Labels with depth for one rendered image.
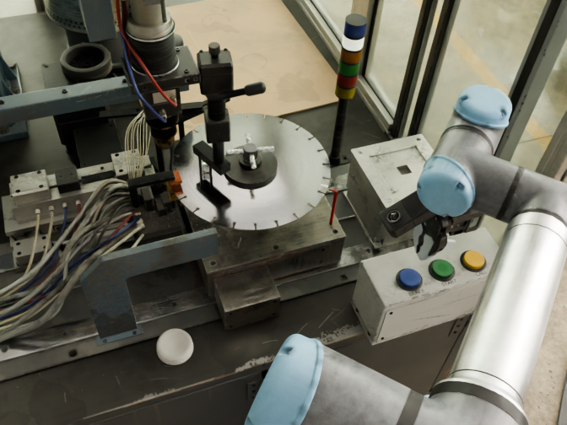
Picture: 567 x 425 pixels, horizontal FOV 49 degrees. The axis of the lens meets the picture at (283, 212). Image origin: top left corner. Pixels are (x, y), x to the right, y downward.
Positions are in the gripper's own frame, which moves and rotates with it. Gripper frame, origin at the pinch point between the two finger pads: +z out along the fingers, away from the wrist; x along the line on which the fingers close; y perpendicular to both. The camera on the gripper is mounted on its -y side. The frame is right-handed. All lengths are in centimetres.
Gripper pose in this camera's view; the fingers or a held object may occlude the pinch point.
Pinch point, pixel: (418, 254)
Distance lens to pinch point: 114.9
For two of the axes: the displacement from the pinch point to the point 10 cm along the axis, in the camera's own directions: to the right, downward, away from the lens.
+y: 9.4, -2.2, 2.5
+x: -3.3, -7.3, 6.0
